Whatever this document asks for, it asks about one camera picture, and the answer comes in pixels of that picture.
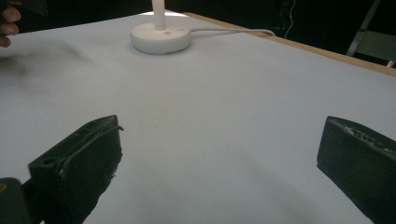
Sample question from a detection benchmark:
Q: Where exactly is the white lamp cable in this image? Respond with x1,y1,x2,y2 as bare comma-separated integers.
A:
189,26,276,37

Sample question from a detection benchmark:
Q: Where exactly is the thin hanging cable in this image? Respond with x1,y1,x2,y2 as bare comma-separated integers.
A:
283,0,297,40

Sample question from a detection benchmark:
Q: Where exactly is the metal stand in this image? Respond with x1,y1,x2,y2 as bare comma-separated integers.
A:
345,0,396,63

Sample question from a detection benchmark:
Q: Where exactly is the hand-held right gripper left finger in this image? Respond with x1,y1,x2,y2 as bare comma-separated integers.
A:
27,114,124,224

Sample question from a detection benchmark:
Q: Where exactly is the white round lamp base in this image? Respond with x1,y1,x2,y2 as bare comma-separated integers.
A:
130,0,192,56

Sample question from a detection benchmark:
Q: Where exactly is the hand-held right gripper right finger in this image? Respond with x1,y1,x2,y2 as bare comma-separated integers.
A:
316,116,396,224

